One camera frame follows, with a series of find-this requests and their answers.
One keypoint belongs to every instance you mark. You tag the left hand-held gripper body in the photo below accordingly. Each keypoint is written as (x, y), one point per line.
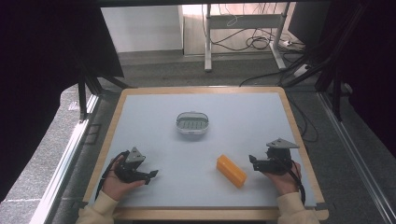
(130, 169)

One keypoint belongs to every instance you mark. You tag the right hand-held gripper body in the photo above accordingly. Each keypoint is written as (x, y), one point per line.
(274, 161)

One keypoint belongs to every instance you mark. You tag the orange soap bar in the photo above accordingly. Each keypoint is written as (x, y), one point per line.
(231, 170)

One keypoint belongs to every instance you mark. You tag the grey and white soap dish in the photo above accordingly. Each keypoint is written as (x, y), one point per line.
(192, 123)

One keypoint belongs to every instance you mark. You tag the person's left hand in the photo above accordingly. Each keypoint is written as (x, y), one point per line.
(114, 186)

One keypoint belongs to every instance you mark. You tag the person's right hand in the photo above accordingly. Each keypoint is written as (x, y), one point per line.
(284, 183)

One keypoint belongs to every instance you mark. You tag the dark floor plate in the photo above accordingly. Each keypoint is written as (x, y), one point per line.
(93, 133)

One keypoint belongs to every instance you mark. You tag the black metal stand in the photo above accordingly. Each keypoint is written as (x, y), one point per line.
(82, 93)
(335, 87)

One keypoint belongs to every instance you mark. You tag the white power strip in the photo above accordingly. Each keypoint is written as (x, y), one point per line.
(300, 70)

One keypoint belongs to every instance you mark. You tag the dark curtain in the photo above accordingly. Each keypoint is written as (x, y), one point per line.
(37, 77)
(373, 62)

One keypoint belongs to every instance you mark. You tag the white panel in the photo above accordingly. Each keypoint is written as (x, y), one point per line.
(141, 28)

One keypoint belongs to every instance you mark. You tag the dark monitor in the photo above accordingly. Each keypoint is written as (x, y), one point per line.
(308, 23)

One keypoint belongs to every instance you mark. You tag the aluminium rail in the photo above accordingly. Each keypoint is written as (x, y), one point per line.
(358, 158)
(67, 155)

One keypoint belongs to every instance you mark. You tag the grey table corner bracket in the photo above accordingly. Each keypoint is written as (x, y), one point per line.
(324, 206)

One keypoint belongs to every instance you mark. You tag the white metal desk frame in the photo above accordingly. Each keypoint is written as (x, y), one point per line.
(208, 46)

